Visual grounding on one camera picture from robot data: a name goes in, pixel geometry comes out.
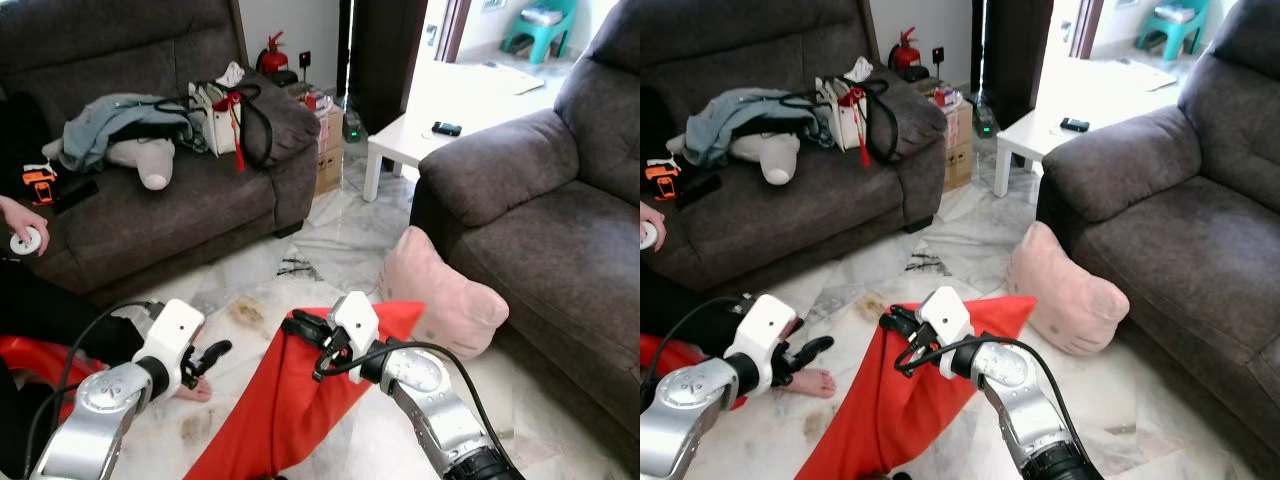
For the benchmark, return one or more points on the white round device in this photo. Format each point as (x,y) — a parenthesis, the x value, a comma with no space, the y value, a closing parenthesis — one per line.
(28,242)
(649,236)

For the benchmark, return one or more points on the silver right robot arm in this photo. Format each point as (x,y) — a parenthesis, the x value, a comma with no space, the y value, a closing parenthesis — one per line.
(440,410)
(1030,410)

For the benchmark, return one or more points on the pink plush pillow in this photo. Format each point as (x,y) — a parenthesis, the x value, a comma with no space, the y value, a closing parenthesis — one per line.
(450,300)
(1070,295)

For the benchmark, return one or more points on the grey-brown fabric sofa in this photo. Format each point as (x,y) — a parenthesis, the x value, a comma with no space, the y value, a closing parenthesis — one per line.
(790,215)
(160,220)

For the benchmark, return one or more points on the dark grey fabric sofa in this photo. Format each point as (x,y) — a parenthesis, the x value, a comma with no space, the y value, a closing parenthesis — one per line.
(1180,240)
(560,250)

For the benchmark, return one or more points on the person bare hand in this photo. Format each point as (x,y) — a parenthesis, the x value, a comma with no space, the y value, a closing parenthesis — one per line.
(650,214)
(15,212)

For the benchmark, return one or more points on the black flat remote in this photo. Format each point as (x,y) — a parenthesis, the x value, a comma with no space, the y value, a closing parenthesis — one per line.
(700,190)
(78,195)

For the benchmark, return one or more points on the cream stuffed cushion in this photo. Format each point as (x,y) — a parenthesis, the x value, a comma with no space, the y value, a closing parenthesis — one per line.
(145,160)
(770,155)

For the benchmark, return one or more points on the red tassel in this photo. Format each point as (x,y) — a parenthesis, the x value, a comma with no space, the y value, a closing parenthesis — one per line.
(860,120)
(235,125)

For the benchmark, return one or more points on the white low table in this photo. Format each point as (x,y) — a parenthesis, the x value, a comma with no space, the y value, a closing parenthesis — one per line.
(410,140)
(1040,135)

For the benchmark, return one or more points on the black phone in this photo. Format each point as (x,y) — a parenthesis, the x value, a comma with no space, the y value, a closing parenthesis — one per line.
(447,128)
(1075,124)

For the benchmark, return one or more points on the grey-blue jacket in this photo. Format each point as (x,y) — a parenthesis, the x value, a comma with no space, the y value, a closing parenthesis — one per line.
(120,120)
(745,115)

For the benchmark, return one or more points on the white crumpled cloth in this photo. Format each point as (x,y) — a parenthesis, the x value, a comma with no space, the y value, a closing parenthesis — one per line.
(231,75)
(860,70)

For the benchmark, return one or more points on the red fire extinguisher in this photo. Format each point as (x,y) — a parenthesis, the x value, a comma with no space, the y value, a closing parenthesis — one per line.
(904,53)
(274,58)

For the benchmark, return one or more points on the black bag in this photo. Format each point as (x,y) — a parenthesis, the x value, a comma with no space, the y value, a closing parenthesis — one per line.
(660,125)
(25,130)

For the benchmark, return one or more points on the dark brown door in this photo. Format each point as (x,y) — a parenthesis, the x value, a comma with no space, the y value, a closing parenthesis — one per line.
(1015,55)
(385,60)

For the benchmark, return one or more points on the printed paper sheet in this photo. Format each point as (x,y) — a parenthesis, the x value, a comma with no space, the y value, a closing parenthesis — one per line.
(1140,75)
(510,80)

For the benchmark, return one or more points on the teal plastic chair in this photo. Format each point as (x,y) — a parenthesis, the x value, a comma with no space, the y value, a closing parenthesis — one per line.
(1172,32)
(540,35)

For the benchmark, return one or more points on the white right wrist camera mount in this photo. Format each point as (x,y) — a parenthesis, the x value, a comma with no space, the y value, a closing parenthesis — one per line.
(355,320)
(945,315)

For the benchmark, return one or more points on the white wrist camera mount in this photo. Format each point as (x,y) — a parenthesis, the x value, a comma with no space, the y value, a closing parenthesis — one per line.
(765,330)
(172,335)
(945,315)
(355,320)

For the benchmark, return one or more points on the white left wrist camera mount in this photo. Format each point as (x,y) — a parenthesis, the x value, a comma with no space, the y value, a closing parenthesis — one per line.
(765,330)
(172,335)

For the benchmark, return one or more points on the brown door frame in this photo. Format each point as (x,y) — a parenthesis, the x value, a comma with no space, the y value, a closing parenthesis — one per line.
(452,25)
(1085,22)

